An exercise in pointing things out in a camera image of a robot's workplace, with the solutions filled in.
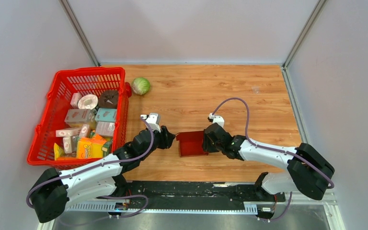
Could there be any red paper box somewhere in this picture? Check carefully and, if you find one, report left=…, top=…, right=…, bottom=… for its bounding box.
left=176, top=131, right=208, bottom=157

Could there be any aluminium frame rail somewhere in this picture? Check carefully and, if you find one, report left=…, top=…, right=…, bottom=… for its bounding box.
left=38, top=181, right=345, bottom=230

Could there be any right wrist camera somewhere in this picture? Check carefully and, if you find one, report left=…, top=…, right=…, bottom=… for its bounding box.
left=208, top=113, right=225, bottom=128

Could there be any pink box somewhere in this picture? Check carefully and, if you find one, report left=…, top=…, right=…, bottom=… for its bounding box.
left=64, top=109, right=95, bottom=126

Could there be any pink tape roll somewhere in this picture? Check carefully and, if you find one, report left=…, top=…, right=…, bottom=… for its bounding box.
left=77, top=94, right=98, bottom=110

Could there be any green cabbage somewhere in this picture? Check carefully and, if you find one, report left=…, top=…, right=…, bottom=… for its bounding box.
left=131, top=77, right=151, bottom=95

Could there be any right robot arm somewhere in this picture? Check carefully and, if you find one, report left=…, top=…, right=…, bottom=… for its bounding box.
left=203, top=123, right=335, bottom=201

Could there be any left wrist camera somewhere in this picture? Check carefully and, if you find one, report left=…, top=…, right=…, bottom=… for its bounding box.
left=140, top=113, right=161, bottom=132

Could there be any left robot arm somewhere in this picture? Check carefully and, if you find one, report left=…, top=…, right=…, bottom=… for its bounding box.
left=26, top=126, right=175, bottom=223

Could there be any brown round cake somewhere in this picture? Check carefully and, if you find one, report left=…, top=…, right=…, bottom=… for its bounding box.
left=98, top=90, right=119, bottom=109

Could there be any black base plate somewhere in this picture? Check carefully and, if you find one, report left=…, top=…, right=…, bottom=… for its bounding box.
left=111, top=181, right=286, bottom=210

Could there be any teal box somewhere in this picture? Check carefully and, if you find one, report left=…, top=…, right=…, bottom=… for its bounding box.
left=95, top=108, right=117, bottom=123

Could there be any orange yellow snack bag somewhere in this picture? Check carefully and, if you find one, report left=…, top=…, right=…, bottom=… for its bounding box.
left=76, top=134, right=112, bottom=159

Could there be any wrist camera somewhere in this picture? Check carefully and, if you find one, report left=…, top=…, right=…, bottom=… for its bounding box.
left=208, top=113, right=225, bottom=128
left=140, top=113, right=161, bottom=132

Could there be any red pepper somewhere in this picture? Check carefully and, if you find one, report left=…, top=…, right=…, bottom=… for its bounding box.
left=125, top=82, right=132, bottom=98

